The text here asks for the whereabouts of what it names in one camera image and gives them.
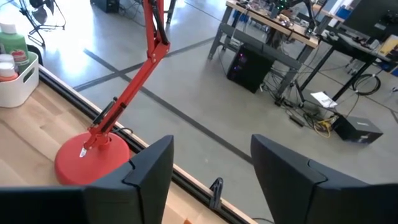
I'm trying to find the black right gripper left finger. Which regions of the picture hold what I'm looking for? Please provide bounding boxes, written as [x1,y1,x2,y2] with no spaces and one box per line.
[83,134,175,224]

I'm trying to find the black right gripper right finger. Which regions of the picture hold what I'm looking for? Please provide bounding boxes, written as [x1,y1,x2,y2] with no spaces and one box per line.
[250,134,373,224]

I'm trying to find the orange small paint bottle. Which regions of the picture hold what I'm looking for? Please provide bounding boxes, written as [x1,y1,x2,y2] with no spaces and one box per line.
[0,62,19,83]

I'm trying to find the green large paint bottle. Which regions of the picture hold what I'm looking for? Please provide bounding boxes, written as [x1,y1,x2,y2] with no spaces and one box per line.
[0,22,30,74]

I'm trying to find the red desk lamp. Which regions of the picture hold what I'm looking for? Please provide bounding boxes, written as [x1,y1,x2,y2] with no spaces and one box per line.
[54,0,172,187]

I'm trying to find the small black box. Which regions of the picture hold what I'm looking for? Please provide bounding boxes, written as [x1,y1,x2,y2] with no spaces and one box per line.
[331,115,384,145]

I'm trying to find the white paper sheet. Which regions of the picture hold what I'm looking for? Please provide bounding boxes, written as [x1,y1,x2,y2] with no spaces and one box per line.
[310,90,339,109]

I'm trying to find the black box under desk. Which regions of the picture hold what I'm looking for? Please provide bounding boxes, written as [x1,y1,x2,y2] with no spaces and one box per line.
[226,43,275,94]

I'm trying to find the black office desk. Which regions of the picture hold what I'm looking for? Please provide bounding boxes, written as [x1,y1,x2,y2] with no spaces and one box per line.
[297,18,398,105]

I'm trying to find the white plastic bin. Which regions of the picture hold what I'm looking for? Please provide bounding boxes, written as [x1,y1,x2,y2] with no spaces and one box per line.
[0,51,40,109]

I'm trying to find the wooden top office desk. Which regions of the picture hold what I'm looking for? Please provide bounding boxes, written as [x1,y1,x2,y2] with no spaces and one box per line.
[207,0,322,105]

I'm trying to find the yellow box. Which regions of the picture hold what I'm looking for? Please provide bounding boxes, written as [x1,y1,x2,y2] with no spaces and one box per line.
[377,34,398,57]

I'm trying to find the black computer tower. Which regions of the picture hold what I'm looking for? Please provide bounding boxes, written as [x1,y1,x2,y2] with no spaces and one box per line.
[90,0,121,14]

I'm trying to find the black computer monitor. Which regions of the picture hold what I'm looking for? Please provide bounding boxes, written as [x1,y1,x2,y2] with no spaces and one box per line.
[341,0,398,42]

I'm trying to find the black floor fan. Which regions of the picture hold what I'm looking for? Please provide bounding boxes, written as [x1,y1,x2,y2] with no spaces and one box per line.
[17,0,67,48]

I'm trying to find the yellow cable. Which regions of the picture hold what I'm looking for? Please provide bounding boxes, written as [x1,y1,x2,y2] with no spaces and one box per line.
[313,119,333,139]

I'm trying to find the black frame clamp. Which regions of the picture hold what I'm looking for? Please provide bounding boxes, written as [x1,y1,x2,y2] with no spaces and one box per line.
[208,177,224,210]

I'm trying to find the black cable coil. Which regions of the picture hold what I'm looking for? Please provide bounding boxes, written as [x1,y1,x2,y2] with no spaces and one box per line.
[352,73,382,96]

